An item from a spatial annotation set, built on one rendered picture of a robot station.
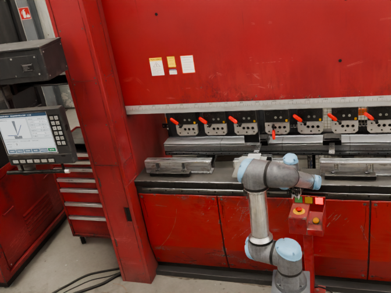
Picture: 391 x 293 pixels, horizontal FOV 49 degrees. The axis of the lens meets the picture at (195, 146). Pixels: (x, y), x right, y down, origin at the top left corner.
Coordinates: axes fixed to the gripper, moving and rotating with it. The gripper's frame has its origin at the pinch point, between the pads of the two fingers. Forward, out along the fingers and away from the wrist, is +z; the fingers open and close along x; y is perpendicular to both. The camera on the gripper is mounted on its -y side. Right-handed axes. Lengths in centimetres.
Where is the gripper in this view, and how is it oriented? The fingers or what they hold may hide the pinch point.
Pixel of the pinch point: (297, 195)
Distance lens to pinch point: 259.3
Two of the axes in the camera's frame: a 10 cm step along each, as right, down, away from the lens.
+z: 2.6, 7.0, 6.7
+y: -2.9, 7.2, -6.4
